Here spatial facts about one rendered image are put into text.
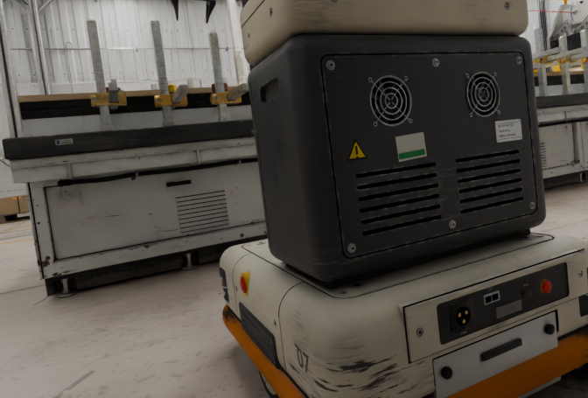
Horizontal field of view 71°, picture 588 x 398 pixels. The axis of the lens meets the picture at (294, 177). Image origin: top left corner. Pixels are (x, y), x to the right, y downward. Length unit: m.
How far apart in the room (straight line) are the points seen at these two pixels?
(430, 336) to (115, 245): 1.70
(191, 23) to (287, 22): 9.11
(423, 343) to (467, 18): 0.56
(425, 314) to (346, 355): 0.14
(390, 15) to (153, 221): 1.65
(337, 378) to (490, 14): 0.69
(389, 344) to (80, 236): 1.71
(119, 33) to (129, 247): 7.66
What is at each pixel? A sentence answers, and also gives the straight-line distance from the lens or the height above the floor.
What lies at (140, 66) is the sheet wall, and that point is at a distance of 9.33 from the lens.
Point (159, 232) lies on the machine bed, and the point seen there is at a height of 0.21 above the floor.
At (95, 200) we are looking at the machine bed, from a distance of 2.12.
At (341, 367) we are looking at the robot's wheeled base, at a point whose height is 0.21.
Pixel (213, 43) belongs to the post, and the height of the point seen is 1.06.
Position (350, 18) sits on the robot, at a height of 0.71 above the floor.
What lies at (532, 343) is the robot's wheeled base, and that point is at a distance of 0.85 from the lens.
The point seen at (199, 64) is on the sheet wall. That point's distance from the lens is 9.51.
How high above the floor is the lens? 0.50
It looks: 3 degrees down
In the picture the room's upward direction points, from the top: 7 degrees counter-clockwise
